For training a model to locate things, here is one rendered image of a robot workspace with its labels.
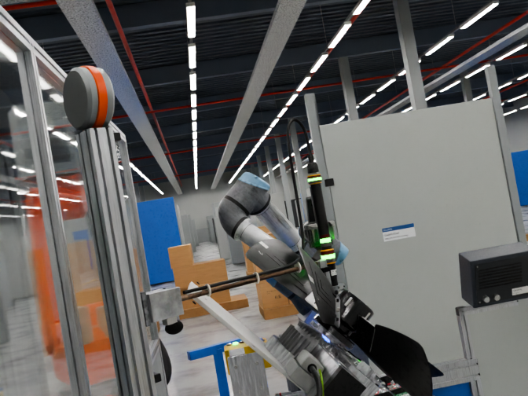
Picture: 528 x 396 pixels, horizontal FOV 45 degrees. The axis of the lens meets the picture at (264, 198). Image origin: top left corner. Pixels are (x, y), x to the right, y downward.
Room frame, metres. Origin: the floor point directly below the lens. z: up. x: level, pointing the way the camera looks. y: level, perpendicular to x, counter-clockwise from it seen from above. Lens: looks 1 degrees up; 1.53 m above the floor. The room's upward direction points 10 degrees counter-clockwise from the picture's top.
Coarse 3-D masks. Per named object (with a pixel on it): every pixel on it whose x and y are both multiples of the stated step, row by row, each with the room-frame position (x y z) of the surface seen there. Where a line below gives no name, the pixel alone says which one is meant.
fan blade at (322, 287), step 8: (304, 256) 1.68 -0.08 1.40; (304, 264) 1.64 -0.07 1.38; (312, 264) 1.71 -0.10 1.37; (312, 272) 1.67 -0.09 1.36; (320, 272) 1.75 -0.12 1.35; (320, 280) 1.71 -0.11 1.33; (328, 280) 1.80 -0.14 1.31; (312, 288) 1.60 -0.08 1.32; (320, 288) 1.68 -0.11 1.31; (328, 288) 1.76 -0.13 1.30; (320, 296) 1.66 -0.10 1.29; (328, 296) 1.74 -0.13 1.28; (320, 304) 1.63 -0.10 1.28; (328, 304) 1.73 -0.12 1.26; (320, 312) 1.59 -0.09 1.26; (328, 312) 1.72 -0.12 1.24; (328, 320) 1.71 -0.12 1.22
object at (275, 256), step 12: (264, 240) 2.03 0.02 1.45; (276, 240) 2.07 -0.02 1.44; (252, 252) 1.94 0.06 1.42; (264, 252) 1.97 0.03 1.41; (276, 252) 2.00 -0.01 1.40; (288, 252) 2.03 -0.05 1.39; (264, 264) 1.93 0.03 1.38; (276, 264) 1.95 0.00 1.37; (300, 264) 2.00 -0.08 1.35; (288, 276) 1.94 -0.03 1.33; (300, 276) 1.95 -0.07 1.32; (288, 288) 1.91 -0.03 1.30; (300, 288) 1.92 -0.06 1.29
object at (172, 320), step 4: (164, 320) 1.61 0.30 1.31; (168, 320) 1.60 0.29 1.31; (172, 320) 1.61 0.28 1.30; (176, 320) 1.62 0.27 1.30; (164, 324) 1.61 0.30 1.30; (168, 324) 1.60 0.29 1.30; (172, 324) 1.61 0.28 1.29; (176, 324) 1.61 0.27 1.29; (180, 324) 1.62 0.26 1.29; (168, 328) 1.60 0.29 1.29; (172, 328) 1.60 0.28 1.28; (176, 328) 1.61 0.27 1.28; (180, 328) 1.62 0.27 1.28; (168, 332) 1.61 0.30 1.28; (172, 332) 1.61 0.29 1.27; (176, 332) 1.61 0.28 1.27
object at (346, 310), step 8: (344, 288) 1.91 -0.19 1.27; (344, 296) 1.88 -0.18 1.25; (352, 296) 1.87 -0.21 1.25; (352, 304) 1.86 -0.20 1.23; (360, 304) 1.86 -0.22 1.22; (344, 312) 1.86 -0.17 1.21; (352, 312) 1.85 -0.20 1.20; (360, 312) 1.86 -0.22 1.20; (368, 312) 1.87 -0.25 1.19; (320, 320) 1.87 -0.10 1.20; (344, 320) 1.85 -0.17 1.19; (352, 320) 1.85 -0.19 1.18; (368, 320) 1.89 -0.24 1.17; (328, 328) 1.84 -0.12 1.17; (336, 328) 1.86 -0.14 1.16; (344, 328) 1.87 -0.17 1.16; (352, 328) 1.86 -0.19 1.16; (336, 336) 1.84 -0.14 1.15; (344, 336) 1.84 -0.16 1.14; (344, 344) 1.85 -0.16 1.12; (352, 344) 1.86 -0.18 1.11
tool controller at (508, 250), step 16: (464, 256) 2.40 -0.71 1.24; (480, 256) 2.38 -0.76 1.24; (496, 256) 2.36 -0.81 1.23; (512, 256) 2.36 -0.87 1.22; (464, 272) 2.42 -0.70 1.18; (480, 272) 2.36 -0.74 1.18; (496, 272) 2.36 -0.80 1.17; (512, 272) 2.37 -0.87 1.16; (464, 288) 2.44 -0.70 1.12; (480, 288) 2.37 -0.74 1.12; (496, 288) 2.38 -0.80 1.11; (512, 288) 2.39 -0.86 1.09; (480, 304) 2.39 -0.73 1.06
